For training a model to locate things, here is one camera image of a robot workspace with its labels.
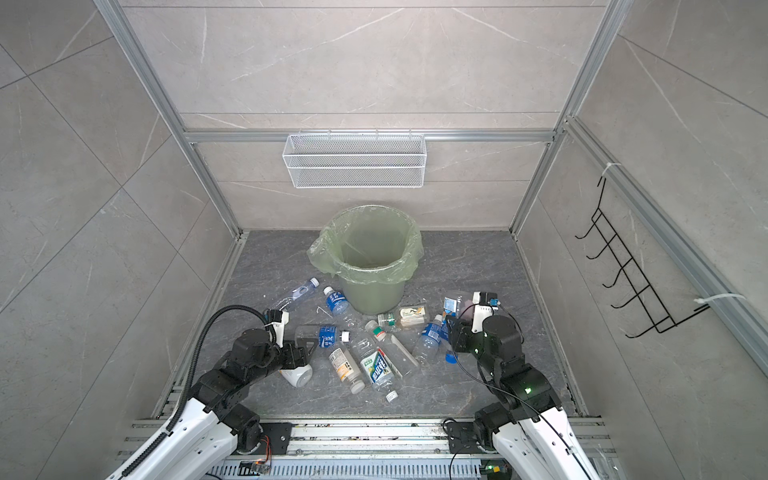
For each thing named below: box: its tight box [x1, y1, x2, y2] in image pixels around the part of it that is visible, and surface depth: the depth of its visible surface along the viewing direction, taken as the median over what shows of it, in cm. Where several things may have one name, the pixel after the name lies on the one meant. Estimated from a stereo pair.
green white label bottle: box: [351, 335, 399, 403], surface depth 82 cm
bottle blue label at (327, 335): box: [295, 325, 351, 348], surface depth 89 cm
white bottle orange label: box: [328, 346, 366, 395], surface depth 82 cm
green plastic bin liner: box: [307, 205, 424, 285], surface depth 85 cm
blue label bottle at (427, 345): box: [413, 314, 444, 367], surface depth 88 cm
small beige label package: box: [400, 306, 426, 327], surface depth 92 cm
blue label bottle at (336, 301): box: [323, 286, 350, 316], surface depth 96 cm
